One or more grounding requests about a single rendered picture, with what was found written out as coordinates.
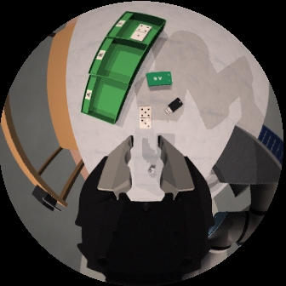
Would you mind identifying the green rack of bins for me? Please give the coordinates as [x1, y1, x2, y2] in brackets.
[81, 11, 166, 125]

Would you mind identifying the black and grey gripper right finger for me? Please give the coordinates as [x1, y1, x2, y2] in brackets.
[157, 135, 215, 227]

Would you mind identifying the white domino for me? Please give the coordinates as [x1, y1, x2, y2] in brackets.
[140, 106, 152, 129]
[130, 24, 152, 42]

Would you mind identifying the black usb stick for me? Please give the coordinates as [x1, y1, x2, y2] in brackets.
[165, 98, 183, 114]

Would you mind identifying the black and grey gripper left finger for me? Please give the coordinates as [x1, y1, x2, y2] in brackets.
[75, 135, 134, 227]

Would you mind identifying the green nine-volt battery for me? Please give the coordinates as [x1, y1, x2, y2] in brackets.
[146, 71, 173, 87]

